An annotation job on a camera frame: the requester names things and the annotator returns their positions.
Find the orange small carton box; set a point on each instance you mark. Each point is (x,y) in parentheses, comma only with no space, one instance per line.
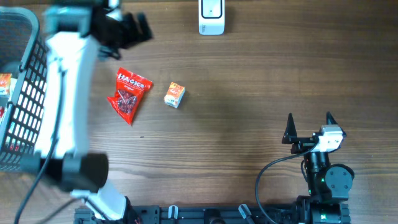
(174,95)

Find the white barcode scanner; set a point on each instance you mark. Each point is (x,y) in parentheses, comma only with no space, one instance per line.
(211,17)

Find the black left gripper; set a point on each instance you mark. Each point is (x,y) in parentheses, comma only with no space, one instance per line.
(135,33)

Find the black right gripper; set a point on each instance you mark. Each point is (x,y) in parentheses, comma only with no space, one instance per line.
(302,143)

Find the red Hacks candy bag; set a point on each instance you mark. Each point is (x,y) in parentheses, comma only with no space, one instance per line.
(129,90)

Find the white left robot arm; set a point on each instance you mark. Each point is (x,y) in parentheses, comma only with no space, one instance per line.
(79,33)

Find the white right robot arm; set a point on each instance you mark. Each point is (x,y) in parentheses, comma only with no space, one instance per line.
(328,184)

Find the black aluminium mounting rail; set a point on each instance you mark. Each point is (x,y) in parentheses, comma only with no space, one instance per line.
(242,214)

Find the grey plastic shopping basket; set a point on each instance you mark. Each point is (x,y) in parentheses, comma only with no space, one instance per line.
(24,56)

